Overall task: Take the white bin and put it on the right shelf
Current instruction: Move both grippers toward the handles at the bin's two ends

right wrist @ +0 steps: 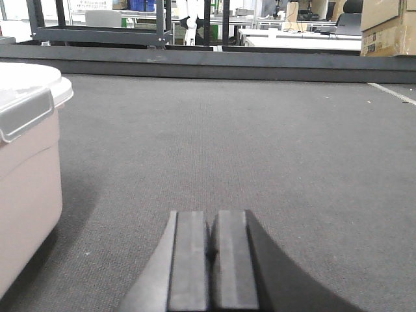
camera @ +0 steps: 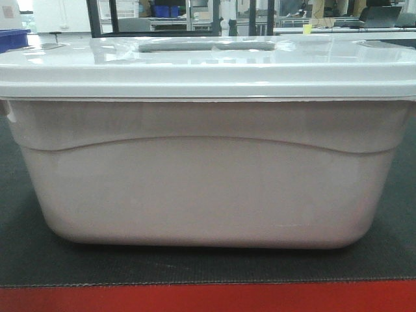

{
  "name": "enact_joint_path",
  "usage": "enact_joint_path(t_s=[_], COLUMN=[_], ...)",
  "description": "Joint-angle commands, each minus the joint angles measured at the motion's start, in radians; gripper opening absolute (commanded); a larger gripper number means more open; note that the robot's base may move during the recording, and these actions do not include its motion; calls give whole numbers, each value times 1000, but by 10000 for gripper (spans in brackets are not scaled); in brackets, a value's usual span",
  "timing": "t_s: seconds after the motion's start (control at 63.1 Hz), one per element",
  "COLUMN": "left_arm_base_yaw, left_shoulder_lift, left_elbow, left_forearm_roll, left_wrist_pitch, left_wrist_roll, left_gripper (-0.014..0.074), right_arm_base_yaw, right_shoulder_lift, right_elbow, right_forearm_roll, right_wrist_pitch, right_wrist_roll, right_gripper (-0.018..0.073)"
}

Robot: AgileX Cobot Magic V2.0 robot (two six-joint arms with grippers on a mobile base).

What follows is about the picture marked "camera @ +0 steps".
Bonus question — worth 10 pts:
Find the white plastic lidded bin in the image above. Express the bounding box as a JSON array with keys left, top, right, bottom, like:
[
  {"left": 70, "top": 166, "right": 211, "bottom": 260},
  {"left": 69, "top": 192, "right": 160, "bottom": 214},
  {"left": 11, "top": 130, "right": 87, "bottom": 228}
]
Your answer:
[{"left": 1, "top": 35, "right": 415, "bottom": 249}]

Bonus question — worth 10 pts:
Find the blue bin far left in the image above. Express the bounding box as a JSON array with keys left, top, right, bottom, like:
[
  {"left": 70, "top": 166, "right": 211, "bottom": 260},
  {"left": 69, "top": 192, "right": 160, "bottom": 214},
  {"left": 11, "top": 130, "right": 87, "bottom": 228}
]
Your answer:
[{"left": 0, "top": 29, "right": 31, "bottom": 53}]

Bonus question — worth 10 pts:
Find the yellow cup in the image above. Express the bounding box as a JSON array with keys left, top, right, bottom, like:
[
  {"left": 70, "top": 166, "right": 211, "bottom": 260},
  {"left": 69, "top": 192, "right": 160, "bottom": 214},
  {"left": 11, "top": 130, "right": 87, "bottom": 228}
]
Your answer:
[{"left": 303, "top": 24, "right": 313, "bottom": 34}]

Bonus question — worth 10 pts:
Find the black rubber table mat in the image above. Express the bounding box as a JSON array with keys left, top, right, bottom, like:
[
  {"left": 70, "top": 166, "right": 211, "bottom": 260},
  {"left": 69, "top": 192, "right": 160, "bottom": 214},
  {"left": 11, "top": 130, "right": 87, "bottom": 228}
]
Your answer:
[{"left": 1, "top": 118, "right": 415, "bottom": 288}]

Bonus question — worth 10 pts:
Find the black metal frame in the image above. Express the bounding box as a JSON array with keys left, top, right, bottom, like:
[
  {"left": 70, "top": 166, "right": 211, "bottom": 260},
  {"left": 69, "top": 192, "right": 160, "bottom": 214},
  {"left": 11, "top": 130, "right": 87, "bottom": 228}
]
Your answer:
[{"left": 87, "top": 1, "right": 276, "bottom": 38}]

